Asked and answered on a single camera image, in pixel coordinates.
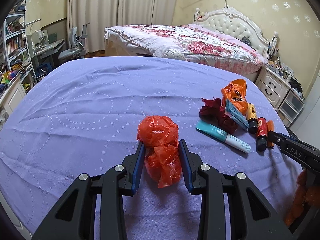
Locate teal white tube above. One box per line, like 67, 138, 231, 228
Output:
196, 121, 251, 153

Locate red plastic bag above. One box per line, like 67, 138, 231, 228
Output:
137, 115, 182, 189

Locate grey desk chair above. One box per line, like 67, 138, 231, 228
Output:
58, 22, 90, 62

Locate grey desk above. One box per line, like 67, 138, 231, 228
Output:
26, 35, 65, 69

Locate white nightstand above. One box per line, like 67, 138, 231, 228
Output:
255, 67, 291, 111

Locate orange-red foam net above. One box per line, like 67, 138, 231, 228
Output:
284, 169, 319, 226

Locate floral quilt bed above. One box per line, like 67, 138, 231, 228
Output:
105, 24, 267, 75

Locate white bookshelf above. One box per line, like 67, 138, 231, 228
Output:
1, 0, 35, 91

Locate orange snack wrapper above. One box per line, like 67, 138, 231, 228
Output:
221, 79, 248, 115

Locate plastic drawer unit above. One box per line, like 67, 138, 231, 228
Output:
277, 89, 305, 127

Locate red label bottle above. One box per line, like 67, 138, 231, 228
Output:
255, 118, 268, 152

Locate white tufted headboard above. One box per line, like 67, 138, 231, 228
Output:
194, 7, 278, 56

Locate blue wrapper packet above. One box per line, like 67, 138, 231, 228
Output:
225, 99, 249, 131

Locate yellow label bottle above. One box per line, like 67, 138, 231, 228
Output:
246, 103, 258, 134

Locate purple bed cover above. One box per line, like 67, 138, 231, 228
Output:
1, 57, 302, 232

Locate beige curtains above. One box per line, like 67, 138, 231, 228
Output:
67, 0, 176, 53

